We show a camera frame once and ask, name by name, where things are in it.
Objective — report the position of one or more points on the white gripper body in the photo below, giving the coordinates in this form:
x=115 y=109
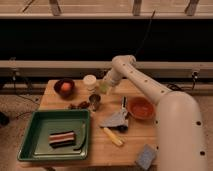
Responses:
x=113 y=78

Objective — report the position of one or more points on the green translucent cup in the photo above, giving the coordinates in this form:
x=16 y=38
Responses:
x=103 y=87

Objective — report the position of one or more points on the metal cup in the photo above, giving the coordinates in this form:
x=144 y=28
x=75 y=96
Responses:
x=94 y=100

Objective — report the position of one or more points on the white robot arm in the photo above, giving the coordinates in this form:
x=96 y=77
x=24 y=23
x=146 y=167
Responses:
x=179 y=127

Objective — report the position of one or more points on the green plastic tray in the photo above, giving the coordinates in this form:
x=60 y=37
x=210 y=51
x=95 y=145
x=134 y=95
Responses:
x=35 y=145

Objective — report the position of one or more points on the white cup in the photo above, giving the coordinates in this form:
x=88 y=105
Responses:
x=90 y=82

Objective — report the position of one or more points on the black white marker tool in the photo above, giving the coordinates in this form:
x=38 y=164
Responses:
x=123 y=106

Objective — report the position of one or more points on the orange bowl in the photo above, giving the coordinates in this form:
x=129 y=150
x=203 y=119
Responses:
x=140 y=108

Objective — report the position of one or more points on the brown dried food pieces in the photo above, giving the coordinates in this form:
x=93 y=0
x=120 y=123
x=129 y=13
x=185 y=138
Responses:
x=82 y=105

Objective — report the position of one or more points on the grey cloth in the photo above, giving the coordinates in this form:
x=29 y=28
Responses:
x=115 y=120

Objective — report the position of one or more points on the orange ball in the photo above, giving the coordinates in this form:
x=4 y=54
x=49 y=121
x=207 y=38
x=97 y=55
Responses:
x=65 y=87

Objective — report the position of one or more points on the dark red bowl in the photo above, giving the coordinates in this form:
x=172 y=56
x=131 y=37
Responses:
x=58 y=84

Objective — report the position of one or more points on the yellow banana toy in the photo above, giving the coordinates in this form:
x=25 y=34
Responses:
x=113 y=137

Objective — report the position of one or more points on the striped folded cloth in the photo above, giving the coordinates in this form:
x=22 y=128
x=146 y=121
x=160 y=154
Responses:
x=62 y=139

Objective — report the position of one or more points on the blue sponge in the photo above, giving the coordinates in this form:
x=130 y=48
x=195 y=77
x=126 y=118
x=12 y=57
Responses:
x=146 y=157

